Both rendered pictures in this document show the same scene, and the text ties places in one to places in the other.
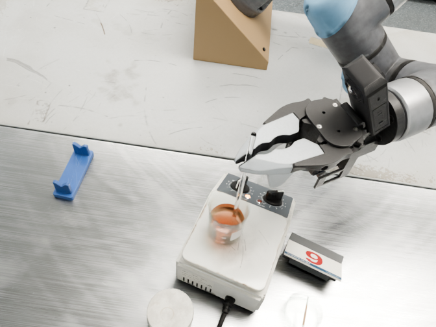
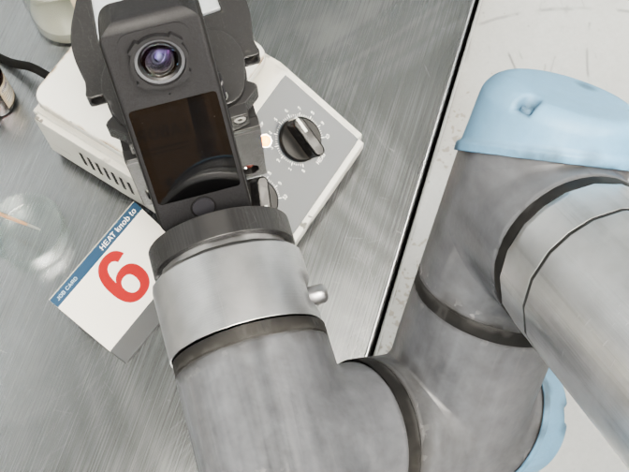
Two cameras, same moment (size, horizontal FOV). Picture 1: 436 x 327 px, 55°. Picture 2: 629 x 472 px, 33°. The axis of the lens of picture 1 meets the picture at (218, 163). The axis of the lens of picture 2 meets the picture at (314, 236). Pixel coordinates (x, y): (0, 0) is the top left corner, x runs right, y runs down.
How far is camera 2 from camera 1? 0.59 m
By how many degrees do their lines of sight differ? 46
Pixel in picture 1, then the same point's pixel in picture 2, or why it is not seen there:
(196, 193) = (335, 91)
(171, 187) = (358, 43)
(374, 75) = (122, 13)
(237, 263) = not seen: hidden behind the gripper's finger
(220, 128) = not seen: hidden behind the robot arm
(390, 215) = not seen: outside the picture
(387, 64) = (411, 350)
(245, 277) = (65, 73)
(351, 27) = (453, 177)
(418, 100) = (195, 294)
